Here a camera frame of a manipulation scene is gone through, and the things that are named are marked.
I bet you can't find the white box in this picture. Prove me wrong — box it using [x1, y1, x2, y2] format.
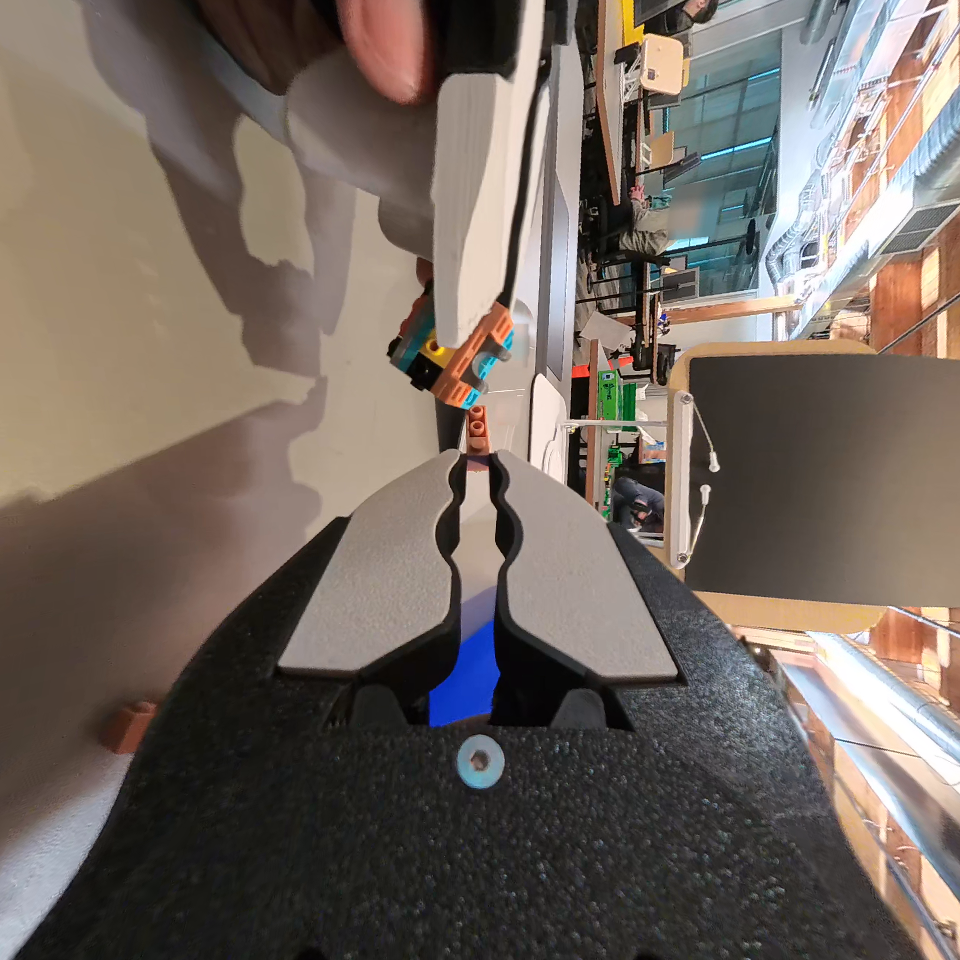
[641, 33, 685, 95]

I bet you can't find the person's left forearm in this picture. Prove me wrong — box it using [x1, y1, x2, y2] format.
[191, 0, 346, 95]

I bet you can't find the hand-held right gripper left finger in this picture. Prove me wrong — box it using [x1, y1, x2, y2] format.
[277, 450, 463, 681]

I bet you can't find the small brown brick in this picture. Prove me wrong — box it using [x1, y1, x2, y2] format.
[465, 407, 494, 472]
[99, 701, 159, 754]

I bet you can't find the silver air duct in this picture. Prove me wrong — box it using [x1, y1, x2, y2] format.
[806, 628, 960, 759]

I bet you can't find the person's left hand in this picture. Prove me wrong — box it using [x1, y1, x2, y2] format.
[336, 0, 441, 105]

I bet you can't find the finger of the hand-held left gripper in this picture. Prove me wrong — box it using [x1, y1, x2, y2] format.
[433, 0, 562, 348]

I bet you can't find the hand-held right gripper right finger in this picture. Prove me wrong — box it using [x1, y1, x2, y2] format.
[491, 450, 681, 685]

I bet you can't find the multicoloured toy brick model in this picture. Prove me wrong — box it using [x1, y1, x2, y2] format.
[387, 281, 519, 411]

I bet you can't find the blue plastic bin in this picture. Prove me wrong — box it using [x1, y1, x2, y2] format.
[427, 585, 502, 729]

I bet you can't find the rounded plywood panel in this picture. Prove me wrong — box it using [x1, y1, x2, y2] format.
[663, 341, 960, 633]

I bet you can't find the wood-edged long desk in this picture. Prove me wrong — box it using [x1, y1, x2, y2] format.
[594, 0, 648, 207]

